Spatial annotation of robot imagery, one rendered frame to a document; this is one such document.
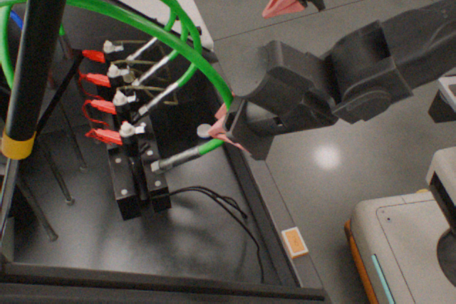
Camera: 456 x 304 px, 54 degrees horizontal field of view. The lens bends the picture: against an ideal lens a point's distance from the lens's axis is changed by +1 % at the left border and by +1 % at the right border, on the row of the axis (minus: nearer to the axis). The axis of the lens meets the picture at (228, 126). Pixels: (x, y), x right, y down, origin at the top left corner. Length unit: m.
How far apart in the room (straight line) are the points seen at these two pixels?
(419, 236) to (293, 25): 1.66
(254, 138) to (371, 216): 1.19
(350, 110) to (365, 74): 0.04
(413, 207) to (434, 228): 0.10
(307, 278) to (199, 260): 0.24
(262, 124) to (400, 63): 0.18
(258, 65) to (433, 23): 0.17
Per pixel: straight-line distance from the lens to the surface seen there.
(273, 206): 0.88
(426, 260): 1.70
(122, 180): 0.89
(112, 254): 0.99
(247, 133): 0.56
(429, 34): 0.46
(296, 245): 0.83
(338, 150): 2.24
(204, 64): 0.56
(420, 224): 1.76
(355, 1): 3.26
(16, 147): 0.33
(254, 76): 0.46
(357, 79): 0.46
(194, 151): 0.68
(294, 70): 0.45
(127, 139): 0.80
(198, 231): 0.99
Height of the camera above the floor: 1.69
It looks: 48 degrees down
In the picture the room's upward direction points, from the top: straight up
